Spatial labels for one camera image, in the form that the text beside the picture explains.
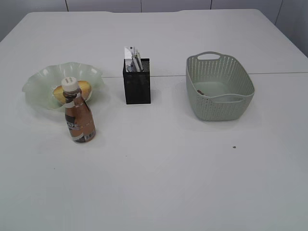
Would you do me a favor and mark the grey grip pen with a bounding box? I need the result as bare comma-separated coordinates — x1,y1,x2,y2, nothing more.
135,48,143,72

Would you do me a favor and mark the cream grip pen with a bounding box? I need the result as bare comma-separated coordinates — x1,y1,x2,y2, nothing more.
131,55,139,72

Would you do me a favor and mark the pale green wavy plate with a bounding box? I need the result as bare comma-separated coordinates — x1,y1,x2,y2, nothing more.
22,62,104,111

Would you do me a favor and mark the Nescafe coffee bottle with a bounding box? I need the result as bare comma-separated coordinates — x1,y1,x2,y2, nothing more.
62,77,96,143

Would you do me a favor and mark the black mesh pen holder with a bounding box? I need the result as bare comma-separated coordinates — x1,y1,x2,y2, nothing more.
123,58,151,104

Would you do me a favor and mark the clear plastic ruler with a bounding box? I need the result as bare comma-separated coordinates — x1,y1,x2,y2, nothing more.
124,46,136,59

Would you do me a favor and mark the sugared bread roll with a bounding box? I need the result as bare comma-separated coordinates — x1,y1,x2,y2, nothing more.
53,80,92,104

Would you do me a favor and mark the pale green woven basket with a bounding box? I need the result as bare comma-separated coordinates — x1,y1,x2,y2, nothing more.
186,51,255,121

